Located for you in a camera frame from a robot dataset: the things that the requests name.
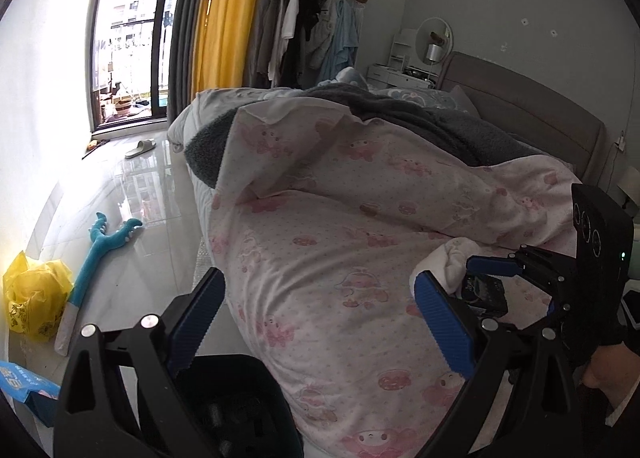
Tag person's right hand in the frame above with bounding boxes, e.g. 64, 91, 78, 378
582, 344, 640, 412

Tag grey curtain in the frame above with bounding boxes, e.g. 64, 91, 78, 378
166, 0, 201, 124

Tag pink patterned white quilt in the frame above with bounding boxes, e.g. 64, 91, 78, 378
208, 97, 576, 457

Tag round vanity mirror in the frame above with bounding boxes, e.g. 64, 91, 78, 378
414, 17, 454, 64

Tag yellow curtain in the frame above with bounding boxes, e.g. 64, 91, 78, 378
191, 0, 256, 95

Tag white sock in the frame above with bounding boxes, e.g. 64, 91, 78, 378
409, 237, 482, 295

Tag yellow plastic bag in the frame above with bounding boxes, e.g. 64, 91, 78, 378
2, 251, 73, 342

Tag grey slipper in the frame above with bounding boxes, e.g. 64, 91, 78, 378
124, 139, 156, 160

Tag dark grey fleece blanket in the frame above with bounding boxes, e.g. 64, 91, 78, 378
183, 82, 547, 191

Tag hanging clothes on rack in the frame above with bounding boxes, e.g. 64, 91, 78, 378
265, 0, 369, 87

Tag white bed sheet mattress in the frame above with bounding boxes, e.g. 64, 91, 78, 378
166, 86, 306, 249

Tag blue pet food bag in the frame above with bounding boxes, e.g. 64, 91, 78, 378
0, 360, 61, 428

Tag white dressing table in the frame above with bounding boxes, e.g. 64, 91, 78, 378
366, 28, 440, 89

